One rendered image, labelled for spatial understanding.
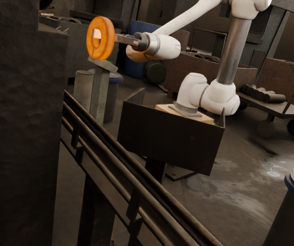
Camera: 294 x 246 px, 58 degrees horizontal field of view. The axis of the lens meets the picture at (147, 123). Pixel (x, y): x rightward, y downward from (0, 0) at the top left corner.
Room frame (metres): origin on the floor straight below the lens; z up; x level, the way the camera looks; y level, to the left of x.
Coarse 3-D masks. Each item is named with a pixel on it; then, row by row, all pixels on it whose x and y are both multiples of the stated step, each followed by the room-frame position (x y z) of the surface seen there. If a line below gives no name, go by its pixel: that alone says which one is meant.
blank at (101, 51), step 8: (96, 24) 1.01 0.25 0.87; (104, 24) 0.97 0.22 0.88; (112, 24) 0.99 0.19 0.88; (88, 32) 1.05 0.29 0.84; (104, 32) 0.97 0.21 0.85; (112, 32) 0.97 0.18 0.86; (88, 40) 1.04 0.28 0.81; (96, 40) 1.04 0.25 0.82; (104, 40) 0.96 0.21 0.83; (112, 40) 0.96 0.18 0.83; (88, 48) 1.03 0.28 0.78; (96, 48) 0.99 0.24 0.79; (104, 48) 0.95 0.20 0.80; (112, 48) 0.97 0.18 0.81; (96, 56) 0.98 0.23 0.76; (104, 56) 0.97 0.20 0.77
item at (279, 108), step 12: (252, 84) 3.43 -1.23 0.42; (240, 96) 3.03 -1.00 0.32; (252, 96) 3.11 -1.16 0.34; (264, 96) 2.98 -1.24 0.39; (276, 96) 3.01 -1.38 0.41; (240, 108) 3.68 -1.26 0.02; (264, 108) 2.75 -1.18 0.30; (276, 108) 2.77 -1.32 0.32; (288, 108) 2.90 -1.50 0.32; (264, 120) 2.74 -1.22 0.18; (264, 132) 2.69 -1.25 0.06
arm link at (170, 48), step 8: (160, 40) 1.17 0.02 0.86; (168, 40) 1.20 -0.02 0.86; (176, 40) 1.26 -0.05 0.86; (160, 48) 1.17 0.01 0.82; (168, 48) 1.19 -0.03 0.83; (176, 48) 1.23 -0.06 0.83; (152, 56) 1.21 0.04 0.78; (160, 56) 1.19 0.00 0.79; (168, 56) 1.21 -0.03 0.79; (176, 56) 1.26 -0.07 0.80
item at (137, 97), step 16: (128, 112) 0.65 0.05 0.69; (144, 112) 0.64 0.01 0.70; (160, 112) 0.63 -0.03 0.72; (224, 112) 0.74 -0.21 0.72; (128, 128) 0.65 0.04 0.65; (144, 128) 0.64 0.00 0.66; (160, 128) 0.63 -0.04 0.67; (176, 128) 0.62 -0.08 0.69; (192, 128) 0.62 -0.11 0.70; (208, 128) 0.61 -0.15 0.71; (224, 128) 0.60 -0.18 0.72; (128, 144) 0.65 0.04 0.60; (144, 144) 0.64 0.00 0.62; (160, 144) 0.63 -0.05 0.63; (176, 144) 0.62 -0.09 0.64; (192, 144) 0.61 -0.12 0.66; (208, 144) 0.61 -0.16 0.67; (160, 160) 0.63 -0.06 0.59; (176, 160) 0.62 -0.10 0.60; (192, 160) 0.61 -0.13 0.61; (208, 160) 0.60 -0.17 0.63; (160, 176) 0.70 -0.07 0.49
